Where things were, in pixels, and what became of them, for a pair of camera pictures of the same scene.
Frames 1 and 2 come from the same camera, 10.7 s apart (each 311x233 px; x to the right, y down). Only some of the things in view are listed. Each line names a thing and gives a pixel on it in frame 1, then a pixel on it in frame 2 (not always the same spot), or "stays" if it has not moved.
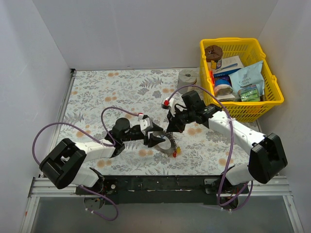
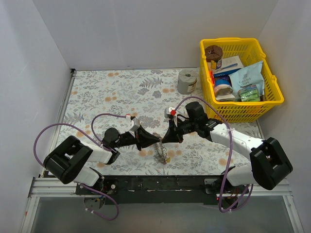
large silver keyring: x=163 y=134 -> x=162 y=150
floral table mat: x=97 y=97 stays
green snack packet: x=249 y=93 stays
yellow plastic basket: x=249 y=51 stays
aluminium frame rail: x=271 y=186 stays
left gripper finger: x=155 y=127 -> x=143 y=139
